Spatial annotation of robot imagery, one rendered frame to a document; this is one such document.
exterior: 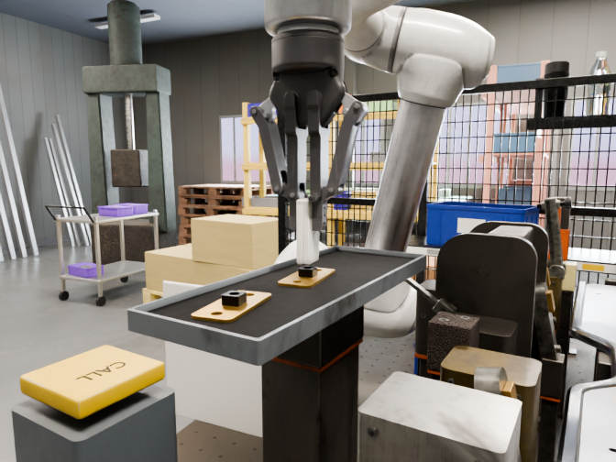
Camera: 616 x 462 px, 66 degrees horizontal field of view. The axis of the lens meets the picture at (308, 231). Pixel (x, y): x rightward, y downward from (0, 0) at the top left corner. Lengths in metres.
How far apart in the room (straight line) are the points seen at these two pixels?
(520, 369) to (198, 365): 0.77
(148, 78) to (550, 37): 5.12
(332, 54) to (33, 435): 0.39
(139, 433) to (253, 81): 8.23
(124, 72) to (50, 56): 3.09
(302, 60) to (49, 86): 8.69
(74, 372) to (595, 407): 0.57
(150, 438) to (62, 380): 0.06
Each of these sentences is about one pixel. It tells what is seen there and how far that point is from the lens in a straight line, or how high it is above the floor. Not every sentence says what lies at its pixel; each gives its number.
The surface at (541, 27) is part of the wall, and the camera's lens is 7.38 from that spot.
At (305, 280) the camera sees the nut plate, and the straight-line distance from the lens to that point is 0.50.
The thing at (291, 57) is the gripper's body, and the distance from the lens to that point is 0.49.
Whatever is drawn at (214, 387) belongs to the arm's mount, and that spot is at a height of 0.79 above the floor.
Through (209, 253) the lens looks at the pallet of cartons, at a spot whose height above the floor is 0.59.
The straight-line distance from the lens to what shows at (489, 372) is 0.45.
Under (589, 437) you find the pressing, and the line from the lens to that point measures 0.62.
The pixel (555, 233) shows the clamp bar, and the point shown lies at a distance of 1.12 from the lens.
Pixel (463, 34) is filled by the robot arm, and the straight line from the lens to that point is 1.03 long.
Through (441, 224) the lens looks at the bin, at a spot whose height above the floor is 1.10.
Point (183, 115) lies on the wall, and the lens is 9.26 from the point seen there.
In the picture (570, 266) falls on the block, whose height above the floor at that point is 1.06.
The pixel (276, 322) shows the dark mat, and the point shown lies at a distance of 0.38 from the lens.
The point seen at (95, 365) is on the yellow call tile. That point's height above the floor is 1.16.
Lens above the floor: 1.28
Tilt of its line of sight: 8 degrees down
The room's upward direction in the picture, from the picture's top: straight up
